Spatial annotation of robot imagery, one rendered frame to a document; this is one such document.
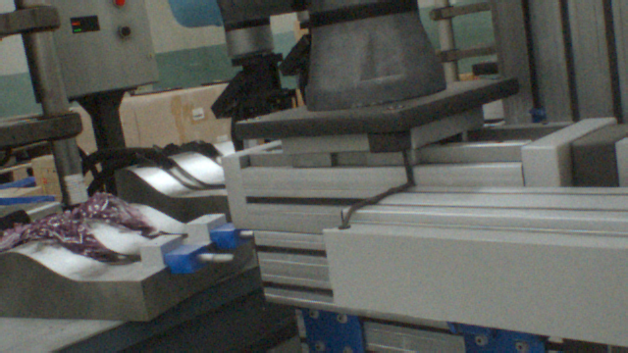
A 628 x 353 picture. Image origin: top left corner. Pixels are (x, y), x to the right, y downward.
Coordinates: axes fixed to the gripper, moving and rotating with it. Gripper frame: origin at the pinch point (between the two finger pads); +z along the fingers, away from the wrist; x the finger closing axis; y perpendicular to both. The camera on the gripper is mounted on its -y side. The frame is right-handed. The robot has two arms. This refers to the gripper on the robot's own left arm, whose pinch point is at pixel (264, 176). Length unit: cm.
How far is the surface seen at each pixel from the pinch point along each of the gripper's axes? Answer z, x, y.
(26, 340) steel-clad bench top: 10.5, -45.7, 1.8
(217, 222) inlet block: 2.9, -16.5, 6.9
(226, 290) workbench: 12.5, -18.7, 8.9
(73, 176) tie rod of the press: 1, 4, -72
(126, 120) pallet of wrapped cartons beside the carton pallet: 10, 207, -372
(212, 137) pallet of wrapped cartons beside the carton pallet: 32, 244, -328
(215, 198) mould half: 2.1, -6.9, -5.3
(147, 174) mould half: -1.6, -5.3, -26.5
